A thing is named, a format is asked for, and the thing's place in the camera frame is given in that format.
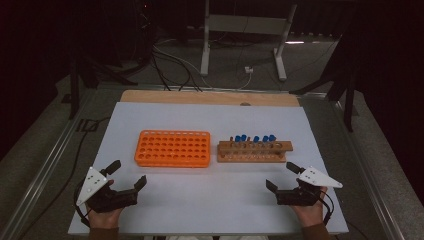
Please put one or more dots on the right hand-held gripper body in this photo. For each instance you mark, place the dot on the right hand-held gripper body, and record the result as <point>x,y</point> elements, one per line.
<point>300,196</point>

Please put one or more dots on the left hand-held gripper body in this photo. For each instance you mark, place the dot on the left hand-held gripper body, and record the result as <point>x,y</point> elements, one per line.
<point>100,196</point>

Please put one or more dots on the orange plastic test tube rack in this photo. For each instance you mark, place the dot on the orange plastic test tube rack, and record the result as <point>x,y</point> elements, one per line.
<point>166,164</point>

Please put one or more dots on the wooden test tube rack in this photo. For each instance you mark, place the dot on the wooden test tube rack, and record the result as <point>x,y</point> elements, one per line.
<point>253,158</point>

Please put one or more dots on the blue-capped test tube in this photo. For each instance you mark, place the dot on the blue-capped test tube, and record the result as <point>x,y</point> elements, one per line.
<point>256,139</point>
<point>243,137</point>
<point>238,138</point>
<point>272,137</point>
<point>265,138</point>

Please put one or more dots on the person's right hand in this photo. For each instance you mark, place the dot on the person's right hand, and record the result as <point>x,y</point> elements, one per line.
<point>311,215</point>

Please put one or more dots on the person's left hand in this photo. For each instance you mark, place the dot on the person's left hand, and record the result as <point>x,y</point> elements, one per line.
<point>105,220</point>

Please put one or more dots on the white table sheet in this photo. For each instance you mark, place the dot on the white table sheet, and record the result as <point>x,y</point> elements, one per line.
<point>200,200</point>

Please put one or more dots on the black tripod stand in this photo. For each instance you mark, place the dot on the black tripod stand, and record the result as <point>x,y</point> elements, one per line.
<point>74,93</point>
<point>349,106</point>

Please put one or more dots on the white power plug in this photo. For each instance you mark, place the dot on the white power plug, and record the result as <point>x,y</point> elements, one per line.
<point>249,69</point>

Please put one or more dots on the white metal stand frame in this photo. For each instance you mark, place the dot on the white metal stand frame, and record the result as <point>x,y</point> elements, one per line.
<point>246,25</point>

